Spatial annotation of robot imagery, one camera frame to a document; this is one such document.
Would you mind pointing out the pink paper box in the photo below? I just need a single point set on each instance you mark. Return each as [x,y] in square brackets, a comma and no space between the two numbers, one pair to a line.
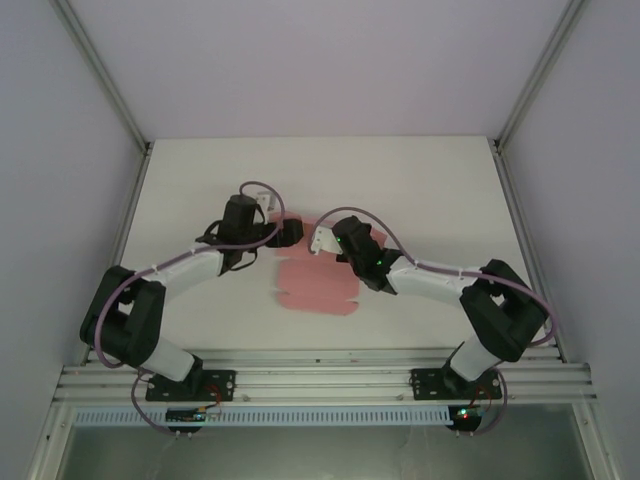
[317,290]

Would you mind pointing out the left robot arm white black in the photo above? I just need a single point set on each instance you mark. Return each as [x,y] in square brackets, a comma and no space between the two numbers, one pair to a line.
[195,267]

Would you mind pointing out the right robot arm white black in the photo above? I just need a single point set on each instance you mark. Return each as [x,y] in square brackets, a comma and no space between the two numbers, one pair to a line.
[430,282]

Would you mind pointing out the grey metal panel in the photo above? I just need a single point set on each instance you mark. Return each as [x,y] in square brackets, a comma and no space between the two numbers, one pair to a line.
[320,452]

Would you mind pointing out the right controller circuit board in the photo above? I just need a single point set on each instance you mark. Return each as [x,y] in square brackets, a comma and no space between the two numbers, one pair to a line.
[467,414]

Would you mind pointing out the controller circuit board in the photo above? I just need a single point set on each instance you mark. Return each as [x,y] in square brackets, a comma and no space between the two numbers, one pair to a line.
[467,414]
[190,415]

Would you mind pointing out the left controller circuit board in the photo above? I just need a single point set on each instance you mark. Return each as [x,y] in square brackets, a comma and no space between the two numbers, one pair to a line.
[190,415]

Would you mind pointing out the aluminium mounting rail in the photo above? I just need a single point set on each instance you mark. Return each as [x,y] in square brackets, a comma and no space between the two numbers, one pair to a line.
[320,372]

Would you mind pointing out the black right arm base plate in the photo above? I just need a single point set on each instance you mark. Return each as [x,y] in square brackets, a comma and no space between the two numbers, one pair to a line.
[425,385]

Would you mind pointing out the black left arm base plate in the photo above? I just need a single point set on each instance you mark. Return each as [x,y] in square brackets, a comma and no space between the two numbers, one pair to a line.
[220,385]

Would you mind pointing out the aluminium frame post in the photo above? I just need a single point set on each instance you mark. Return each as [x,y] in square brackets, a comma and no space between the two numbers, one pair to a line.
[112,95]
[532,95]

